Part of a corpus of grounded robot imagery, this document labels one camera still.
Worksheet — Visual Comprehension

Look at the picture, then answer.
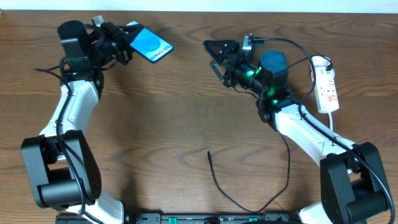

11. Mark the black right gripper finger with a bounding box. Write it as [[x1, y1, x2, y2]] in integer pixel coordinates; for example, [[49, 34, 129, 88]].
[[209, 60, 230, 87], [203, 40, 240, 65]]

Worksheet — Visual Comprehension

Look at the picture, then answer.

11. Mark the blue Samsung Galaxy smartphone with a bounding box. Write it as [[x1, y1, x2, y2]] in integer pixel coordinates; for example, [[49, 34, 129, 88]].
[[129, 27, 174, 63]]

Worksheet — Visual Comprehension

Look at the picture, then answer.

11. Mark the black USB charging cable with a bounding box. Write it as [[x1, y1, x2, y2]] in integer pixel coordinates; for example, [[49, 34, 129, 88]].
[[206, 54, 333, 214]]

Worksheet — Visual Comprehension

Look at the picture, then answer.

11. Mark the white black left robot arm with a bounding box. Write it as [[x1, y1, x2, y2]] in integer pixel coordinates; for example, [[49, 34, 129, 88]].
[[21, 16, 143, 223]]

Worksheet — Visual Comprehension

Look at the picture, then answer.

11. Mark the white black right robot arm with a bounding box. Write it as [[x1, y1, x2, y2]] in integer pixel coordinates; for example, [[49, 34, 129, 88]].
[[204, 35, 396, 223]]

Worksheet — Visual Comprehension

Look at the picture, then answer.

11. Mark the white USB charger plug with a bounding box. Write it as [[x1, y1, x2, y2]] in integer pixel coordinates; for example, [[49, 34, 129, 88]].
[[311, 55, 333, 71]]

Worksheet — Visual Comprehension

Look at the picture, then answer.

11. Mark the white power strip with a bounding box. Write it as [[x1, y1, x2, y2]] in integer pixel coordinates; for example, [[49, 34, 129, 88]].
[[314, 67, 339, 113]]

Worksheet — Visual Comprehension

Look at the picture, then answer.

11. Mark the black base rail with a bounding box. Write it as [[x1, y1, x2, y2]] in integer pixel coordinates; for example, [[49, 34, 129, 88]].
[[55, 211, 301, 224]]

